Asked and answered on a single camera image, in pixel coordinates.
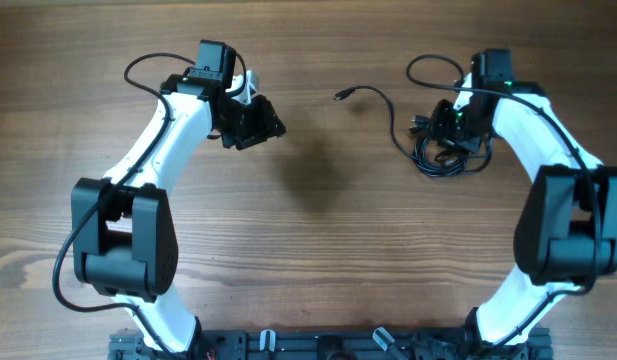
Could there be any black USB cable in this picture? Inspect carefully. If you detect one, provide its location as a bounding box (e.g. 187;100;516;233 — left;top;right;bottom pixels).
332;85;419;164

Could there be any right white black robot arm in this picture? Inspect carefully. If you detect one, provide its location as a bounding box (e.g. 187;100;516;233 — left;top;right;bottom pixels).
425;49;617;356

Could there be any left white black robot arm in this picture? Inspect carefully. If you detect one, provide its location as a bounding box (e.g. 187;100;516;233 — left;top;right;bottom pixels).
52;40;286;359

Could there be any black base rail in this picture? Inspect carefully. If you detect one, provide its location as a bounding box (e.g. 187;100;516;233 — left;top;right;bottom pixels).
107;328;554;360

